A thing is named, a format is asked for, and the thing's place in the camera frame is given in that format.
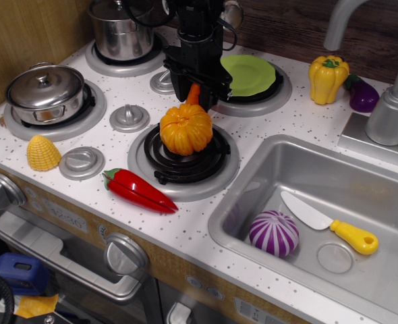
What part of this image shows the grey toy sink basin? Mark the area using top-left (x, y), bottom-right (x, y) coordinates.
top-left (208, 135), bottom-right (398, 323)

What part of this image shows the grey stovetop knob back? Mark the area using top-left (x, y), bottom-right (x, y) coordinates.
top-left (150, 70), bottom-right (175, 95)

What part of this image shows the back left stove burner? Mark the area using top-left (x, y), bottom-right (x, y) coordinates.
top-left (85, 32), bottom-right (168, 78)

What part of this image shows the yellow toy bell pepper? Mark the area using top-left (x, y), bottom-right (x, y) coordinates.
top-left (308, 55), bottom-right (350, 105)

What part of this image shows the silver toy faucet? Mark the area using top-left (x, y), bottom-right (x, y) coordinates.
top-left (323, 0), bottom-right (398, 169)

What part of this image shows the front right black burner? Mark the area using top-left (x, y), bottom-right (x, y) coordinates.
top-left (127, 126), bottom-right (239, 202)

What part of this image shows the silver oven knob left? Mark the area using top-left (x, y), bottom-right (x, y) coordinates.
top-left (0, 173), bottom-right (27, 210)

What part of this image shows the purple toy eggplant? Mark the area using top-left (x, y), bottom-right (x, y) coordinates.
top-left (344, 74), bottom-right (380, 113)

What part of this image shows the grey stovetop knob middle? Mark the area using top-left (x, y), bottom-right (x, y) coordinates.
top-left (109, 104), bottom-right (150, 133)

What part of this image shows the back right stove burner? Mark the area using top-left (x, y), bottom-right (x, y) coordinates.
top-left (211, 62), bottom-right (292, 117)

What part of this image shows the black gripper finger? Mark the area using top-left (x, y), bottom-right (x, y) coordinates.
top-left (169, 67), bottom-right (193, 101)
top-left (199, 84), bottom-right (231, 111)

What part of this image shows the front left stove burner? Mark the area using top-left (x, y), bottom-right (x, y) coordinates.
top-left (4, 80), bottom-right (106, 142)

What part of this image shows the silver oven knob right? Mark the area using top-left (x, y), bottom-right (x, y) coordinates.
top-left (103, 232), bottom-right (149, 276)

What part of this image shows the grey stovetop knob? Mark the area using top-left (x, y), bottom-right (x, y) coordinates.
top-left (109, 104), bottom-right (150, 133)
top-left (150, 70), bottom-right (175, 95)
top-left (59, 146), bottom-right (105, 181)

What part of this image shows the red toy chili pepper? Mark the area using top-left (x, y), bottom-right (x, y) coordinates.
top-left (102, 168), bottom-right (178, 214)

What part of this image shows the blue device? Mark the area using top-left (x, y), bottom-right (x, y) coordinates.
top-left (0, 252), bottom-right (50, 296)

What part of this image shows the orange toy pumpkin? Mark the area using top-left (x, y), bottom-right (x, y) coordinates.
top-left (159, 103), bottom-right (213, 156)

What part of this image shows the purple striped toy onion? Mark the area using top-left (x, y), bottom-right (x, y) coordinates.
top-left (249, 211), bottom-right (300, 258)

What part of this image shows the tall steel pot with lid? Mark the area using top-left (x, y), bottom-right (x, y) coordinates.
top-left (87, 1), bottom-right (154, 61)

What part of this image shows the low steel pot with lid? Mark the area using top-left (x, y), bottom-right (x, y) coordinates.
top-left (5, 62), bottom-right (85, 125)

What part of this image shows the stove burner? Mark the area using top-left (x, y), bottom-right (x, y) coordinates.
top-left (85, 32), bottom-right (168, 78)
top-left (211, 62), bottom-right (292, 117)
top-left (4, 80), bottom-right (106, 142)

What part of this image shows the grey oven door handle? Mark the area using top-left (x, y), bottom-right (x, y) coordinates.
top-left (0, 212), bottom-right (142, 305)

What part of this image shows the orange toy carrot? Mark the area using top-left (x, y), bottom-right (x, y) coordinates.
top-left (186, 83), bottom-right (200, 105)

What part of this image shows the green plastic plate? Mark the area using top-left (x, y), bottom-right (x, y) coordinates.
top-left (221, 55), bottom-right (277, 97)

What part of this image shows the grey stovetop knob front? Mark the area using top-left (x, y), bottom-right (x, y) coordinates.
top-left (59, 146), bottom-right (105, 181)

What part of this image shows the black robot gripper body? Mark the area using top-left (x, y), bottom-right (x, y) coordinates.
top-left (163, 1), bottom-right (232, 86)

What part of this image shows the silver oven knob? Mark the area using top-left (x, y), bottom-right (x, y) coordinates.
top-left (103, 232), bottom-right (149, 276)
top-left (0, 173), bottom-right (27, 210)

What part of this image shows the yellow toy corn piece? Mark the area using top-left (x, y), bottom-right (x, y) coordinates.
top-left (27, 135), bottom-right (61, 171)

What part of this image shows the toy knife yellow handle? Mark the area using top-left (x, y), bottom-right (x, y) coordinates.
top-left (280, 191), bottom-right (379, 255)

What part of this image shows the hanging steel ladle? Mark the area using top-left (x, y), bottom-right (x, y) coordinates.
top-left (219, 1), bottom-right (244, 31)

